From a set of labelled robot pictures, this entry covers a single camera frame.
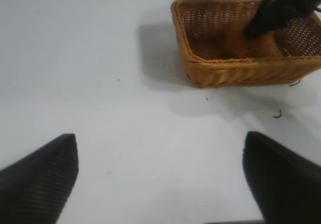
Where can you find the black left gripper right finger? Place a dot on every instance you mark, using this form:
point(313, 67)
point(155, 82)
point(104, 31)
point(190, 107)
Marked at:
point(283, 178)

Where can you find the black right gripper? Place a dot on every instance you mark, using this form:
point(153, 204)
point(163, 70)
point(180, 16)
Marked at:
point(281, 11)

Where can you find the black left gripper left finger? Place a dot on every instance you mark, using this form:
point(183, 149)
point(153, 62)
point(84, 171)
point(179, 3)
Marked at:
point(37, 181)

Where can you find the woven wicker rectangular basket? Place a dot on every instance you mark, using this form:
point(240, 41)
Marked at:
point(240, 69)

